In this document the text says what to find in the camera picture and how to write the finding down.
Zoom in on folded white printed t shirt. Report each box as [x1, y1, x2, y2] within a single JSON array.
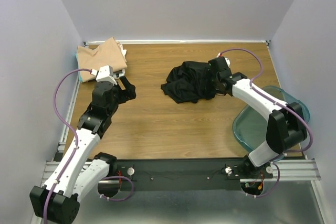
[[113, 42, 127, 79]]

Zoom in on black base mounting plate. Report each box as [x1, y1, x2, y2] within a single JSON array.
[[97, 157, 274, 196]]

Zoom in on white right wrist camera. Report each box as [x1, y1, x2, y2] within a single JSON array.
[[216, 54, 230, 68]]

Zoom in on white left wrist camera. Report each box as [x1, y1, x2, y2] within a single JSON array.
[[96, 65, 117, 85]]

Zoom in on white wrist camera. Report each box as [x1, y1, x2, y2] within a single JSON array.
[[216, 54, 230, 68], [96, 65, 117, 85]]

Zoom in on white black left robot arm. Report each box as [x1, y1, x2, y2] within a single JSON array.
[[29, 77, 136, 223]]

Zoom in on teal plastic bin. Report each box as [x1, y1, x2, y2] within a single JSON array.
[[232, 86, 310, 152]]

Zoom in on folded tan t shirt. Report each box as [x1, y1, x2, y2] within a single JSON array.
[[77, 37, 120, 70]]

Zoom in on black t shirt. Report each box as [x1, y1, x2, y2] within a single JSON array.
[[161, 61, 214, 104]]

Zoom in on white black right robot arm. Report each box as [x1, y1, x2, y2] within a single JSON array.
[[208, 57, 307, 178]]

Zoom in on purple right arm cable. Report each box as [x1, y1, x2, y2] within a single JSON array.
[[219, 48, 314, 200]]

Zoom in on folded teal t shirt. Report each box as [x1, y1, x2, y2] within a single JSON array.
[[75, 53, 91, 83]]

